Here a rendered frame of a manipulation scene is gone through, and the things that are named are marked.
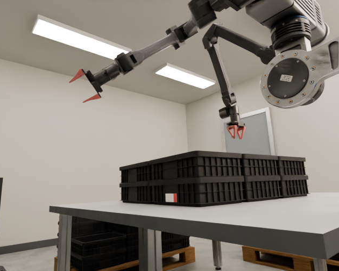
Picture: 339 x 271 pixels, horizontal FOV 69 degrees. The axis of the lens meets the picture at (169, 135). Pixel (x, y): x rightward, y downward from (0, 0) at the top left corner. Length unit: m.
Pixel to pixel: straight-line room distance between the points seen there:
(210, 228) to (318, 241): 0.23
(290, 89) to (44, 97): 4.03
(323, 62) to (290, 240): 0.58
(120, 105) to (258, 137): 2.70
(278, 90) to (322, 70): 0.14
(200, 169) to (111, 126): 3.87
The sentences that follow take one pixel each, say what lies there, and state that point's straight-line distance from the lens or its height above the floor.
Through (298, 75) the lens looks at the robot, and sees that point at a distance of 0.94.
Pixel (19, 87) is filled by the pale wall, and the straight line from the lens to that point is 4.50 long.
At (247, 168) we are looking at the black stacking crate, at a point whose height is 0.86.
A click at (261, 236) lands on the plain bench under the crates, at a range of 0.55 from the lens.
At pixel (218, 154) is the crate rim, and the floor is 0.92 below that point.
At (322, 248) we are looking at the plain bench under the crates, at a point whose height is 0.68.
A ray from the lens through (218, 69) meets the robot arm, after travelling 1.57.
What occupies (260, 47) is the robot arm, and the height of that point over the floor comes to 1.47.
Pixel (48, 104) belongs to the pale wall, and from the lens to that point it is 4.51.
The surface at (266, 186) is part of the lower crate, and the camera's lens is 1.38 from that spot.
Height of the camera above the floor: 0.78
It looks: 12 degrees up
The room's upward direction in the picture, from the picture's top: 2 degrees counter-clockwise
